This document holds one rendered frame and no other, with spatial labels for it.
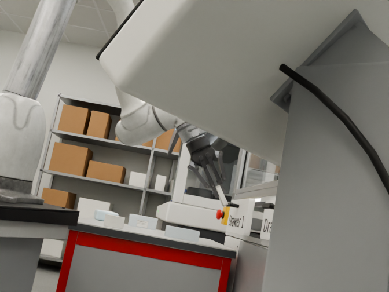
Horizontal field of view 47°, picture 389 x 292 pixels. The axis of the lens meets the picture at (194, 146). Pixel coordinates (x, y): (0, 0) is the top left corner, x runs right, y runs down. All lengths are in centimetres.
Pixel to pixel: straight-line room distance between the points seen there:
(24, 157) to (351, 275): 93
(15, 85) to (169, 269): 77
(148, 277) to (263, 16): 126
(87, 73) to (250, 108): 560
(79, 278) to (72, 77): 469
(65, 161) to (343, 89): 503
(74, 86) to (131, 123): 459
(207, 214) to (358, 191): 186
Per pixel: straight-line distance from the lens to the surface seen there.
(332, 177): 46
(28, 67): 146
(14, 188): 122
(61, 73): 615
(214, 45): 41
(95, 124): 536
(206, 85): 44
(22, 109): 123
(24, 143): 121
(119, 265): 158
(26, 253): 126
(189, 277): 159
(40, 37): 149
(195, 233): 167
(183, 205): 226
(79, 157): 539
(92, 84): 601
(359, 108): 47
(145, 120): 148
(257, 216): 137
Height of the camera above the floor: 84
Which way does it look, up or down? 9 degrees up
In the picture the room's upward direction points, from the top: 10 degrees clockwise
